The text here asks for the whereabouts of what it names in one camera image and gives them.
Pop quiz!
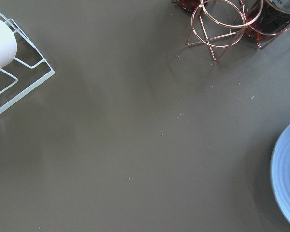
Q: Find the white cup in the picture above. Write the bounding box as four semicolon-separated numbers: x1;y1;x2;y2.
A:
0;20;17;68

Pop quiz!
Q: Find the white wire rack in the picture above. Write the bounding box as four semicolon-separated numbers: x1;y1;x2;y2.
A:
0;12;55;114

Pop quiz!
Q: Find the blue plate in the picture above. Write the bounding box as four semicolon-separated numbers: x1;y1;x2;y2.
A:
270;124;290;224

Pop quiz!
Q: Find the copper wire bottle rack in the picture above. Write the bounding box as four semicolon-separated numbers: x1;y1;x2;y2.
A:
172;0;290;64

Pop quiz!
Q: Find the dark sauce bottle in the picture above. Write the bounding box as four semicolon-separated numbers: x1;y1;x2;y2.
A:
245;0;290;43

